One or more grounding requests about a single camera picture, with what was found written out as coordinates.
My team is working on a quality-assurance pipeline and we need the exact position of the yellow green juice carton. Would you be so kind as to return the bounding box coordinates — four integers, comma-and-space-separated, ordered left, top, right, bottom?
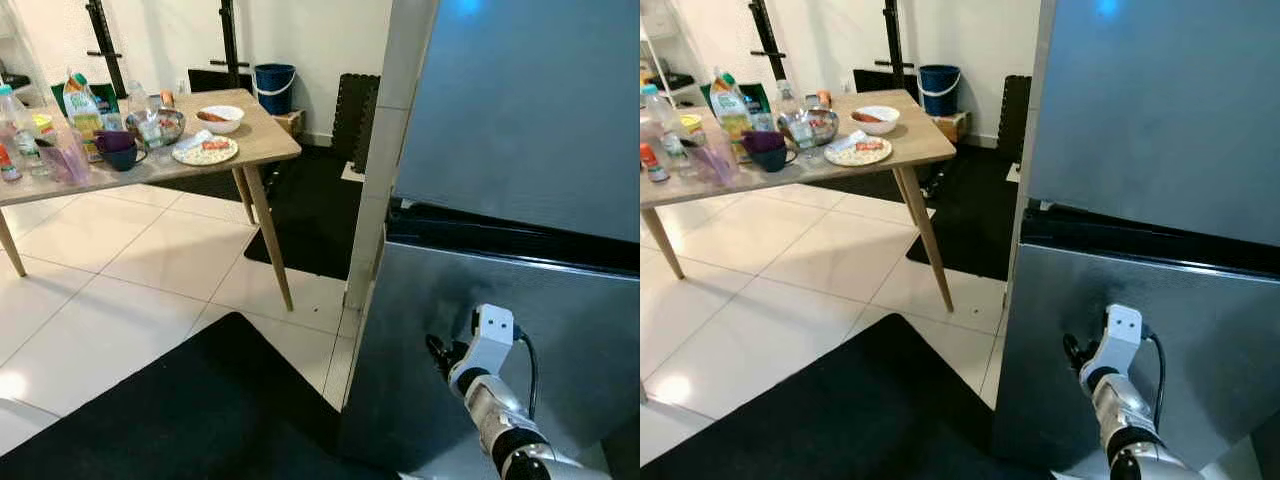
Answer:
710, 70, 757, 162
62, 70, 107, 163

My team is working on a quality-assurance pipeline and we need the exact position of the blue plastic bucket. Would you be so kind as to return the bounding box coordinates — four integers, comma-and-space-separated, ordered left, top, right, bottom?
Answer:
917, 65, 964, 118
252, 63, 299, 117

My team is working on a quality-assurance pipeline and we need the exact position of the black metal rack upright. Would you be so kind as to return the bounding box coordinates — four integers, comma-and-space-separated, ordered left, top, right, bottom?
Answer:
84, 0, 130, 102
217, 0, 247, 92
881, 0, 910, 92
747, 0, 792, 100

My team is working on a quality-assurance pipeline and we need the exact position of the black square box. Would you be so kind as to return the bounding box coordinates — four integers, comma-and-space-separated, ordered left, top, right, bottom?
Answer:
850, 68, 920, 97
188, 68, 257, 97

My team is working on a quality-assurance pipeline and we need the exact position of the floral patterned plate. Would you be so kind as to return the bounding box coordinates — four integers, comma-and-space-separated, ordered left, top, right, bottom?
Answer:
172, 135, 240, 168
824, 136, 894, 169

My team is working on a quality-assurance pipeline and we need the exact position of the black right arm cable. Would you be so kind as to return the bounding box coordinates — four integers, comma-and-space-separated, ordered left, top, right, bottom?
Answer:
1144, 328, 1168, 427
513, 328, 539, 421

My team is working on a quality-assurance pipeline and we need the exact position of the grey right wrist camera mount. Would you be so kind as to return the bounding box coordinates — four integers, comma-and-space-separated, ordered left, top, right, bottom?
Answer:
1083, 304, 1145, 391
448, 303, 519, 393

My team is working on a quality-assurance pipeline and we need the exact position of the black foam tile panel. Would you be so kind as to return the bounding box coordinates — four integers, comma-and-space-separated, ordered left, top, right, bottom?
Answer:
997, 75, 1031, 167
332, 73, 382, 177

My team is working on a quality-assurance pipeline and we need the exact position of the clear bottle blue cap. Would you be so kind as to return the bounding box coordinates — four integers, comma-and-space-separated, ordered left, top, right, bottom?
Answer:
0, 84, 42, 181
642, 84, 692, 180

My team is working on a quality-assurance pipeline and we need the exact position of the dark blue mug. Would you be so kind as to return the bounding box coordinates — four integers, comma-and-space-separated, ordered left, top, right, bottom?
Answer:
98, 146, 150, 173
748, 147, 800, 174

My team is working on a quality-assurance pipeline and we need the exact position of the purple translucent plastic pitcher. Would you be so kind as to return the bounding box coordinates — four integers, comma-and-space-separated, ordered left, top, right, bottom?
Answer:
697, 125, 742, 187
45, 125, 94, 187

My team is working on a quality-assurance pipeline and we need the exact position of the dark green snack bag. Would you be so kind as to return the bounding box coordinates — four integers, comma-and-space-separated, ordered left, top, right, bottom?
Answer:
700, 82, 772, 132
52, 82, 120, 132

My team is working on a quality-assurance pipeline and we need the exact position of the light wooden dining table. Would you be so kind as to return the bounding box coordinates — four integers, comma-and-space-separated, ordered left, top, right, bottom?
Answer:
0, 88, 303, 313
640, 88, 959, 313

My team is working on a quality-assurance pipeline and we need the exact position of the white ceramic bowl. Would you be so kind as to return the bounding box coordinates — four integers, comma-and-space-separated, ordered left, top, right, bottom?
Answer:
851, 105, 902, 136
196, 105, 246, 135

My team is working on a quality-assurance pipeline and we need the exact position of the stainless steel bowl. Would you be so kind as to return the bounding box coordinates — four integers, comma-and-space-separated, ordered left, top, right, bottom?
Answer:
778, 107, 842, 152
125, 107, 188, 150

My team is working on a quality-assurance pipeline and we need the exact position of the white open shelving unit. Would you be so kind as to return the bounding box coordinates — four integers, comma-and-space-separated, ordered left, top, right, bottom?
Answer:
0, 0, 33, 101
640, 0, 702, 107

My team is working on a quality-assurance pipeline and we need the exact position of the grey fridge compartment door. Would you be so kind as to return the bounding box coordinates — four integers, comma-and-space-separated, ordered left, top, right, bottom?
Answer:
338, 240, 641, 480
990, 243, 1280, 480

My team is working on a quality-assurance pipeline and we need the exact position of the black fridge floor mat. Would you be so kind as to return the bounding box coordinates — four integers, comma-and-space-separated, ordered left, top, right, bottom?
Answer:
0, 312, 401, 480
640, 313, 1051, 480

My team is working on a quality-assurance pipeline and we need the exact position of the clear water bottle clear cap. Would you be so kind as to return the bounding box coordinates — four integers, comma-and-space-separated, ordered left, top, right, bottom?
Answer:
128, 80, 167, 152
778, 80, 817, 152

